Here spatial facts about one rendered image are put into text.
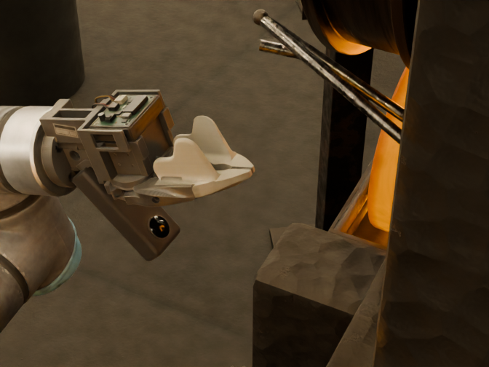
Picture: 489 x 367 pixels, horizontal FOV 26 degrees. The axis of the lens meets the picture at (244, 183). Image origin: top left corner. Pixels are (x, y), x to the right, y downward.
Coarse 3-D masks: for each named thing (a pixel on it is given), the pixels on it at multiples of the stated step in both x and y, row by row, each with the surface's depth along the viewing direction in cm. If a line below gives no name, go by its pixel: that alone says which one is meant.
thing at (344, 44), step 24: (312, 0) 70; (336, 0) 71; (360, 0) 70; (384, 0) 68; (312, 24) 74; (336, 24) 75; (360, 24) 73; (384, 24) 71; (336, 48) 78; (360, 48) 84; (384, 48) 77
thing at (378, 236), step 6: (366, 216) 106; (366, 222) 105; (360, 228) 105; (366, 228) 105; (372, 228) 105; (354, 234) 104; (360, 234) 104; (366, 234) 104; (372, 234) 104; (378, 234) 104; (384, 234) 104; (372, 240) 103; (378, 240) 103; (384, 240) 103
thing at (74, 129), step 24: (120, 96) 100; (144, 96) 99; (48, 120) 101; (72, 120) 100; (96, 120) 98; (120, 120) 97; (144, 120) 97; (168, 120) 100; (48, 144) 102; (72, 144) 103; (96, 144) 98; (120, 144) 96; (144, 144) 97; (168, 144) 102; (48, 168) 103; (72, 168) 104; (96, 168) 100; (120, 168) 100; (144, 168) 98; (120, 192) 101
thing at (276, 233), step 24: (360, 72) 161; (336, 96) 164; (336, 120) 167; (360, 120) 167; (336, 144) 170; (360, 144) 171; (336, 168) 173; (360, 168) 174; (336, 192) 177; (336, 216) 181
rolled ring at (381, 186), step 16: (400, 80) 93; (400, 96) 92; (384, 144) 92; (384, 160) 93; (384, 176) 93; (368, 192) 95; (384, 192) 94; (368, 208) 97; (384, 208) 95; (384, 224) 98
